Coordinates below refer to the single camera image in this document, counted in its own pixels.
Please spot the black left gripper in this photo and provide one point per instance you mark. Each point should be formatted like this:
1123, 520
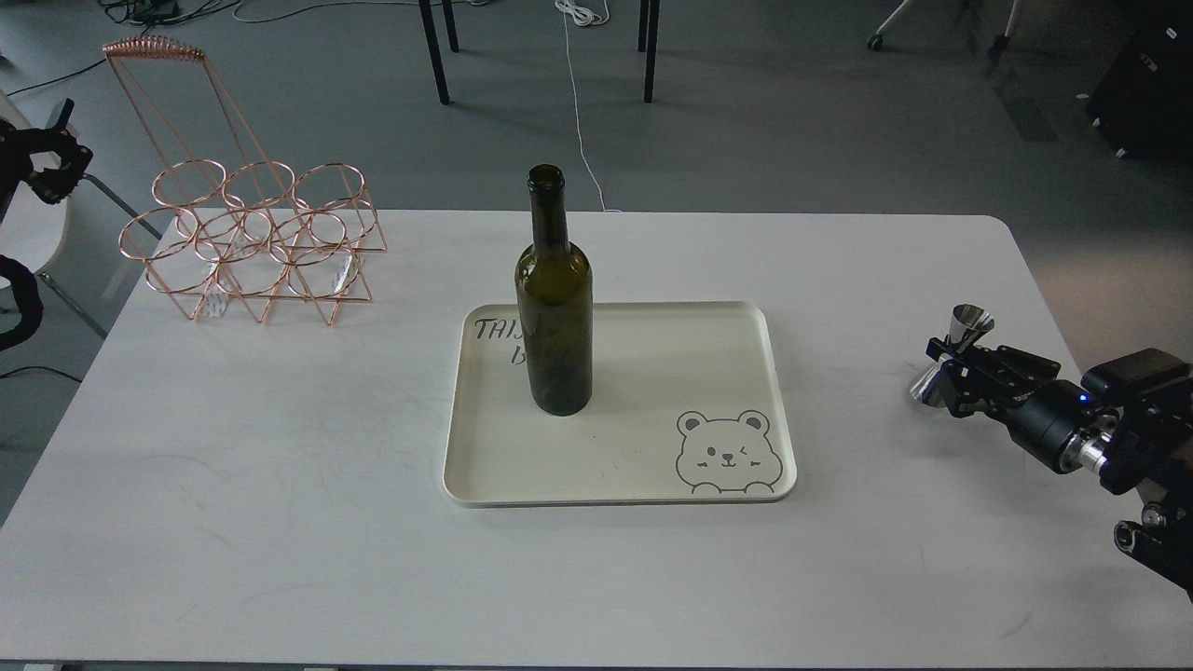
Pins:
50, 160

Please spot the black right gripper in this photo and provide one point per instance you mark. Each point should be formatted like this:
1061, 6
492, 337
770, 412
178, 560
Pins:
1049, 417

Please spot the steel double jigger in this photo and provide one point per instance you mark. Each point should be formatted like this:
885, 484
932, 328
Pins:
968, 324

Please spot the dark green wine bottle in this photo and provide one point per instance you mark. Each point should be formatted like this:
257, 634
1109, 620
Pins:
554, 288

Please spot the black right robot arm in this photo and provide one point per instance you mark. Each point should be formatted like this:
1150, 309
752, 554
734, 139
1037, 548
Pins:
1127, 422

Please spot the cream bear serving tray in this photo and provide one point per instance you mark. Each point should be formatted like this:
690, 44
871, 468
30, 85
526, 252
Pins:
686, 409

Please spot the office chair wheeled base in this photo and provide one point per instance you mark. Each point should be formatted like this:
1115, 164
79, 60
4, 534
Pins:
910, 23

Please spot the black equipment case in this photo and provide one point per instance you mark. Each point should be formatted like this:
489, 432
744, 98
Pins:
1142, 104

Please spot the copper wire bottle rack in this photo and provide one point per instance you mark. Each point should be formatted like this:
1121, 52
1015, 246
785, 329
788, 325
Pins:
249, 229

